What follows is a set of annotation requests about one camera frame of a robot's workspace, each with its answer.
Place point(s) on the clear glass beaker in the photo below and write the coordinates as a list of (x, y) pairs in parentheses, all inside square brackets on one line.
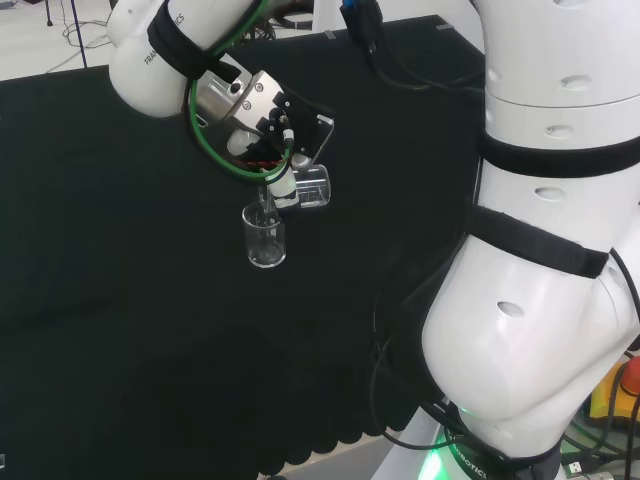
[(315, 187), (264, 240)]

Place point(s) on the yellow stop button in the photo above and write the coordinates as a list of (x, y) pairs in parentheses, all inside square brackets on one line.
[(602, 400)]

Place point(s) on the black tripod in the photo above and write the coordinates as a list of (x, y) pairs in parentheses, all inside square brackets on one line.
[(80, 40)]

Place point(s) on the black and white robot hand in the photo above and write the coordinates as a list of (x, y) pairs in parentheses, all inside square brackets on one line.
[(282, 187)]

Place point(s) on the black bench cloth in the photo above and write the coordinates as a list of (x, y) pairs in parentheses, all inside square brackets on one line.
[(125, 275)]

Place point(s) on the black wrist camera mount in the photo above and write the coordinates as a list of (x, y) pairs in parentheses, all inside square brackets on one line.
[(307, 125)]

